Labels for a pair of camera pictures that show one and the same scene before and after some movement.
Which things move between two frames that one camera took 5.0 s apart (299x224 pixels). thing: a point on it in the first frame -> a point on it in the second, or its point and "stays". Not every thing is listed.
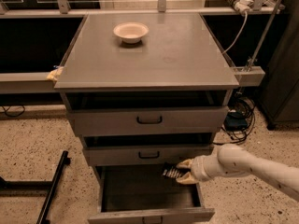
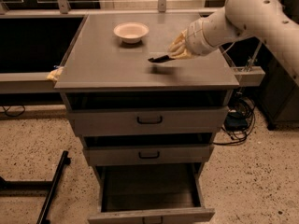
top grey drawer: (145, 121) stays
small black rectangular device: (172, 172) -> (161, 59)
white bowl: (131, 33) stays
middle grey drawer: (151, 155) stays
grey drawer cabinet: (143, 91) stays
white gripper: (198, 169) -> (195, 35)
